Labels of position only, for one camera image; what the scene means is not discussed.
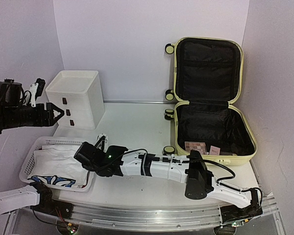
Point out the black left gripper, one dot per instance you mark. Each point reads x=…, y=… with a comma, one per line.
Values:
x=40, y=121

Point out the white three-drawer storage cabinet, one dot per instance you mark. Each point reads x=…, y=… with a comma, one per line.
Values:
x=78, y=93

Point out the white blue-print t-shirt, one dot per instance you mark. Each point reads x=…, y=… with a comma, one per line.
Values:
x=55, y=165

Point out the brown eyeshadow palette box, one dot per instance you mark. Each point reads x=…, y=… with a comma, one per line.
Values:
x=196, y=146

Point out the pale yellow hard-shell suitcase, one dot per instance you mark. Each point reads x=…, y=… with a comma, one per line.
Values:
x=207, y=81

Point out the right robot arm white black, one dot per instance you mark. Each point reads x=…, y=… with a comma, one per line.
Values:
x=201, y=178

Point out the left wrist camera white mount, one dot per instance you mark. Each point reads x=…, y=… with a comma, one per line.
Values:
x=35, y=91

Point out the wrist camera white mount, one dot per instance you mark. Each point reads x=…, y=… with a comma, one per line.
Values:
x=102, y=142
x=35, y=91

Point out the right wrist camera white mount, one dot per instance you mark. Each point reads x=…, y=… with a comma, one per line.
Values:
x=102, y=142

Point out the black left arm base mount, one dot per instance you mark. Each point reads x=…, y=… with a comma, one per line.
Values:
x=55, y=208

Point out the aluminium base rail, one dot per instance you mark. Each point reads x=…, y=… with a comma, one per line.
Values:
x=177, y=219

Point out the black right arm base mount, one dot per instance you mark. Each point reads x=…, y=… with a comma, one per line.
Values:
x=231, y=214

